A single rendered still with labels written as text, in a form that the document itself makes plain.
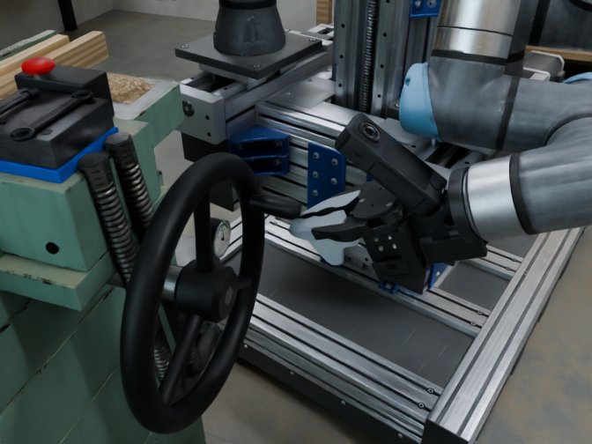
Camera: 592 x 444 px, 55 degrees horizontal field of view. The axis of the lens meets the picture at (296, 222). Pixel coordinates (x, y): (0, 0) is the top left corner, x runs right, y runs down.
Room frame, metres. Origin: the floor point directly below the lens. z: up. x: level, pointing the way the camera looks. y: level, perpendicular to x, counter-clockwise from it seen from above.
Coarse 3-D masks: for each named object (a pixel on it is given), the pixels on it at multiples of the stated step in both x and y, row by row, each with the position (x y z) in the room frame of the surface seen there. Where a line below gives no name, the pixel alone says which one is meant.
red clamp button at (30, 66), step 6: (30, 60) 0.52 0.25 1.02; (36, 60) 0.52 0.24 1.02; (42, 60) 0.52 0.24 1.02; (48, 60) 0.52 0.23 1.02; (24, 66) 0.51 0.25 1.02; (30, 66) 0.51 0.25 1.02; (36, 66) 0.51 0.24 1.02; (42, 66) 0.51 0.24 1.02; (48, 66) 0.51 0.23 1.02; (54, 66) 0.52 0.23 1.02; (30, 72) 0.51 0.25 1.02; (36, 72) 0.51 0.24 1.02; (42, 72) 0.51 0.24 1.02
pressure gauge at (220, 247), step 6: (216, 222) 0.72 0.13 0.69; (222, 222) 0.72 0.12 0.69; (228, 222) 0.74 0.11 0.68; (216, 228) 0.71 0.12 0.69; (228, 228) 0.74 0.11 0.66; (216, 234) 0.70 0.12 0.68; (222, 234) 0.72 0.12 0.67; (228, 234) 0.74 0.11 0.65; (216, 240) 0.70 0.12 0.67; (222, 240) 0.72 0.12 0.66; (228, 240) 0.74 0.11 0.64; (216, 246) 0.70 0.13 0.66; (222, 246) 0.72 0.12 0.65; (216, 252) 0.69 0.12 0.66; (222, 252) 0.72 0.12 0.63
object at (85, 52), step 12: (84, 36) 0.85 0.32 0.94; (96, 36) 0.86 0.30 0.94; (60, 48) 0.80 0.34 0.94; (72, 48) 0.80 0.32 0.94; (84, 48) 0.83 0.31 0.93; (96, 48) 0.85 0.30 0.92; (60, 60) 0.77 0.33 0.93; (72, 60) 0.80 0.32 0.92; (84, 60) 0.82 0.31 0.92; (96, 60) 0.85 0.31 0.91; (12, 72) 0.71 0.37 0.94; (0, 84) 0.67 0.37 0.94; (12, 84) 0.68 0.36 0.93; (0, 96) 0.66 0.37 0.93
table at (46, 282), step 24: (144, 96) 0.73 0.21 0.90; (168, 96) 0.74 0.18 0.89; (144, 120) 0.68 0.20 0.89; (168, 120) 0.73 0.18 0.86; (0, 264) 0.41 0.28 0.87; (24, 264) 0.41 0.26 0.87; (48, 264) 0.41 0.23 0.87; (96, 264) 0.41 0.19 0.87; (0, 288) 0.40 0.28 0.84; (24, 288) 0.39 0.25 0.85; (48, 288) 0.38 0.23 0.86; (72, 288) 0.38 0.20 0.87; (96, 288) 0.40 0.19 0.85
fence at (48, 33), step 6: (48, 30) 0.84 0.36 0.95; (36, 36) 0.81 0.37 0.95; (42, 36) 0.81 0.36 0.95; (48, 36) 0.82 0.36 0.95; (30, 42) 0.78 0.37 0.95; (36, 42) 0.79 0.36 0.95; (18, 48) 0.76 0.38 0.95; (24, 48) 0.77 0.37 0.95; (6, 54) 0.74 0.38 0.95; (12, 54) 0.75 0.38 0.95; (0, 60) 0.73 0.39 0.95
